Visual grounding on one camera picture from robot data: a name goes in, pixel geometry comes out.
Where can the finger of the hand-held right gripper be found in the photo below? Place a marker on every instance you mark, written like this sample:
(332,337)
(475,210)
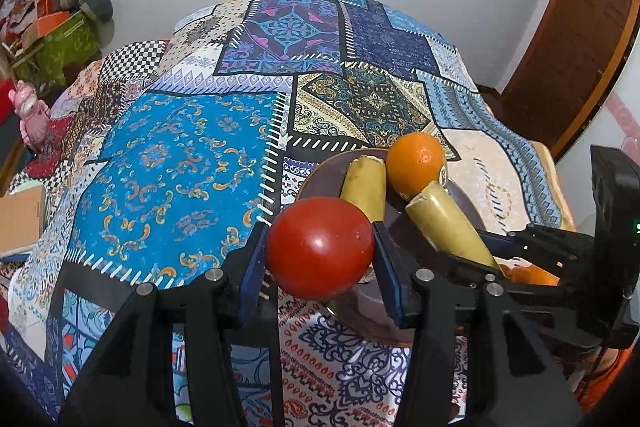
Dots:
(540,244)
(530,299)

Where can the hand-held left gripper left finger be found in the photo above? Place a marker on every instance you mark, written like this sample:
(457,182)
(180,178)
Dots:
(251,269)

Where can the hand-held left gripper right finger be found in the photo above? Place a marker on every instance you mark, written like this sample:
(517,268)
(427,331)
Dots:
(389,279)

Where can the orange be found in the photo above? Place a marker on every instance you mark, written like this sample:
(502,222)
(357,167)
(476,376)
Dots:
(416,164)
(532,276)

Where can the dark brown round plate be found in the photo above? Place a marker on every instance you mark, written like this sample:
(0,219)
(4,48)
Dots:
(367,312)

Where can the red tomato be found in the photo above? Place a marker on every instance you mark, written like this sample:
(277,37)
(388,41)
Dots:
(320,247)

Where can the long yellow banana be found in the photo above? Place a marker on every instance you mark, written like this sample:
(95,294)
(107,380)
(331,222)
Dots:
(450,227)

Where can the short yellow banana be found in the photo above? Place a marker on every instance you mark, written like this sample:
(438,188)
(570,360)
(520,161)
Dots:
(363,192)

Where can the patchwork printed blanket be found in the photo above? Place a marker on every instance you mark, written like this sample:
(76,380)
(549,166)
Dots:
(190,167)

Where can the brown wooden door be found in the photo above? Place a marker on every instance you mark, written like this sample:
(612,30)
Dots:
(575,42)

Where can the cardboard box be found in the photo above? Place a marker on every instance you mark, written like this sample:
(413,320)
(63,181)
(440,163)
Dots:
(20,222)

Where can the pink toy figure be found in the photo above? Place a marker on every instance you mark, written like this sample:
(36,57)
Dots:
(32,117)

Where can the green patterned box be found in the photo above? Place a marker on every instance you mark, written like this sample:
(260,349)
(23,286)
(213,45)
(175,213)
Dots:
(55,47)

